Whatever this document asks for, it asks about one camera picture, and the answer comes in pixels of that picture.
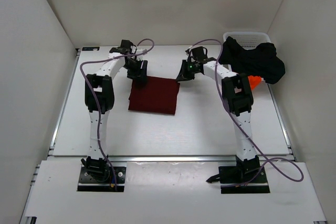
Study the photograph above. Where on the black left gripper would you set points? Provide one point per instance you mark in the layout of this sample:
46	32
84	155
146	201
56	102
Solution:
142	75

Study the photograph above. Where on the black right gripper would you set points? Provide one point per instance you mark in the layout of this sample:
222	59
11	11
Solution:
182	76

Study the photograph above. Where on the dark red t shirt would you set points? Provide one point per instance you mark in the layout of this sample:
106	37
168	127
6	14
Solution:
158	95

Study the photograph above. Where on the black t shirt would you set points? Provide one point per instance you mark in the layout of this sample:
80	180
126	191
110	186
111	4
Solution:
261	61

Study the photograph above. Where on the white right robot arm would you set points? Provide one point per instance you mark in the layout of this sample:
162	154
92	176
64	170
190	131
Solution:
235	92

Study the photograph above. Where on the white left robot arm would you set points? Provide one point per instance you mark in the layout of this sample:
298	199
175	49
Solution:
99	100

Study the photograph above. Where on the dark logo sticker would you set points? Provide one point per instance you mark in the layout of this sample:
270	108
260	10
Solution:
90	48

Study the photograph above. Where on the orange t shirt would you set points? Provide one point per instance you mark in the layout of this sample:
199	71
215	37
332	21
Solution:
254	81

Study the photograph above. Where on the white plastic laundry basket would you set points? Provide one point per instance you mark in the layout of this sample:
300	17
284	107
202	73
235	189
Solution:
248	40

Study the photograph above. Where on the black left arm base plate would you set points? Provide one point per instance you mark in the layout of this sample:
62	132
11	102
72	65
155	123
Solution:
96	175

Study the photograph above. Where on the aluminium front table rail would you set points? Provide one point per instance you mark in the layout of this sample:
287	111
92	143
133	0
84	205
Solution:
189	158

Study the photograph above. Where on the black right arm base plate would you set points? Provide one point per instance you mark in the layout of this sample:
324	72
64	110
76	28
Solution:
233	180

